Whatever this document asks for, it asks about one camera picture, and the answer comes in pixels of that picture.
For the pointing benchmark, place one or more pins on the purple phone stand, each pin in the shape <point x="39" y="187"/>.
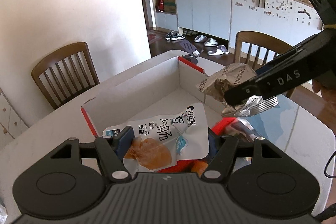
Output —
<point x="193" y="52"/>

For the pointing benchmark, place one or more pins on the white drawer sideboard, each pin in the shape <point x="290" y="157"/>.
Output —
<point x="12" y="125"/>

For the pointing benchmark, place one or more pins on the silver brown snack bag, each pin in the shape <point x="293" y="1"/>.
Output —
<point x="231" y="88"/>

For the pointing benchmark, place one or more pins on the wooden chair far side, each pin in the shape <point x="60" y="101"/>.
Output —
<point x="65" y="74"/>

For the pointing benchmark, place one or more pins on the blueberry pastry clear pack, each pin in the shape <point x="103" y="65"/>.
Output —
<point x="241" y="129"/>

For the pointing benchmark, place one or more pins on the white chicken sausage pouch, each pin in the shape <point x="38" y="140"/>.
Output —
<point x="162" y="141"/>

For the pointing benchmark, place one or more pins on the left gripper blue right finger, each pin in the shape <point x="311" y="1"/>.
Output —
<point x="215" y="143"/>

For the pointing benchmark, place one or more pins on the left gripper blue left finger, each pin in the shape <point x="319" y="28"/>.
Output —
<point x="122" y="140"/>

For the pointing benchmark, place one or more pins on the red cardboard box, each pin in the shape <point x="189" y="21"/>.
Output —
<point x="165" y="88"/>

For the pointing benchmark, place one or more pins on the wooden chair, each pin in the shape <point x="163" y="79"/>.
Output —
<point x="65" y="74"/>
<point x="256" y="49"/>

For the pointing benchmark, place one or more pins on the wooden chair right side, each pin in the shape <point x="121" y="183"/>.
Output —
<point x="256" y="49"/>

